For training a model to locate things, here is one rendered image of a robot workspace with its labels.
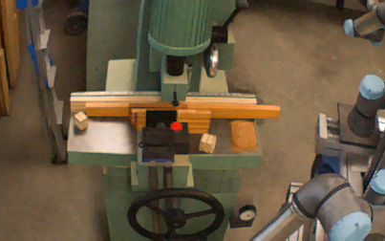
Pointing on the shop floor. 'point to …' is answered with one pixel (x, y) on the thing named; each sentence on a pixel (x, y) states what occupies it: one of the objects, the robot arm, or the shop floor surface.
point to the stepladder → (38, 44)
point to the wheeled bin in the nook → (73, 26)
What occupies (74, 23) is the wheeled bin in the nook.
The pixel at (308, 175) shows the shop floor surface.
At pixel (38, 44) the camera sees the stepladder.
